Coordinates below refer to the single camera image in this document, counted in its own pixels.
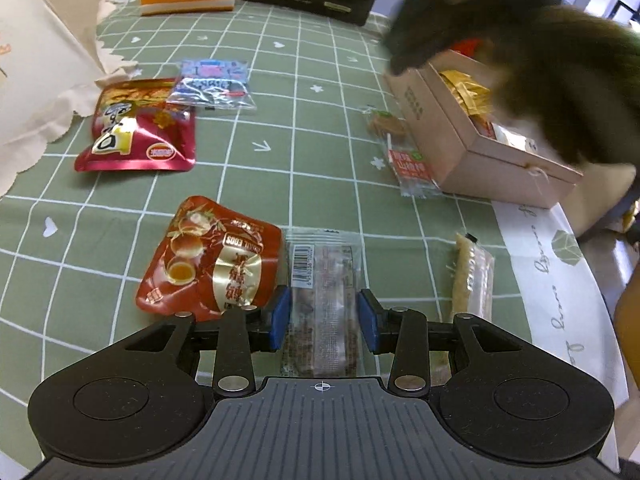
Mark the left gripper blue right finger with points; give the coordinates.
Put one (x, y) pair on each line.
(403, 333)

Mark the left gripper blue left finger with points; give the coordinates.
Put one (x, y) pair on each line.
(244, 332)

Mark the oat bar clear wrapper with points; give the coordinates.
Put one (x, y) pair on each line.
(474, 271)

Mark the red quail eggs packet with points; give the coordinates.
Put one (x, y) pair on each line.
(209, 259)

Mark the dark dried fruit packet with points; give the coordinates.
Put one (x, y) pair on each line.
(324, 273)

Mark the hawthorn stick snack packet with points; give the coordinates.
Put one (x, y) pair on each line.
(401, 153)

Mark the large red snack pouch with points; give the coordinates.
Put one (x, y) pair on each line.
(134, 127)

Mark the gold foil snack packet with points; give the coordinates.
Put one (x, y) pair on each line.
(474, 98)

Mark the blue pink candy packet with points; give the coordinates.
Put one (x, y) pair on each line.
(213, 84)

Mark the rice cracker snack bag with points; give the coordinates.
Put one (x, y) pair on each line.
(503, 135)

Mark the pink cardboard box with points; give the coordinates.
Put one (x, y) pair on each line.
(459, 159)

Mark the green grid tablecloth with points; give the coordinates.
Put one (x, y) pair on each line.
(75, 246)

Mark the red plush horse toy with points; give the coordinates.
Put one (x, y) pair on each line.
(422, 28)

